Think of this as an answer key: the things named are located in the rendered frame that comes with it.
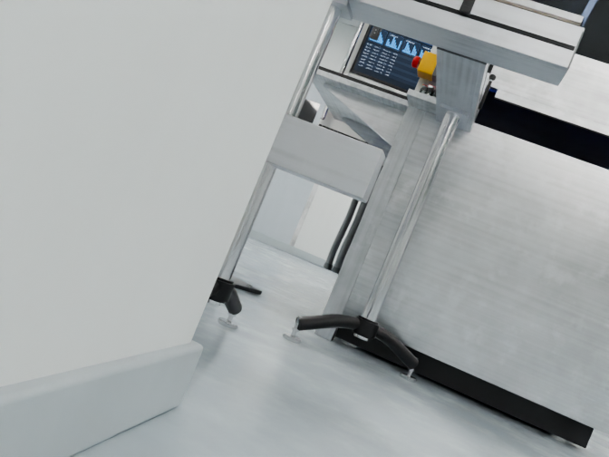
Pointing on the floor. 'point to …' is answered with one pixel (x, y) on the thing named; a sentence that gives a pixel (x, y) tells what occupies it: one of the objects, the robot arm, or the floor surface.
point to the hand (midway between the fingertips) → (374, 34)
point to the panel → (503, 269)
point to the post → (374, 211)
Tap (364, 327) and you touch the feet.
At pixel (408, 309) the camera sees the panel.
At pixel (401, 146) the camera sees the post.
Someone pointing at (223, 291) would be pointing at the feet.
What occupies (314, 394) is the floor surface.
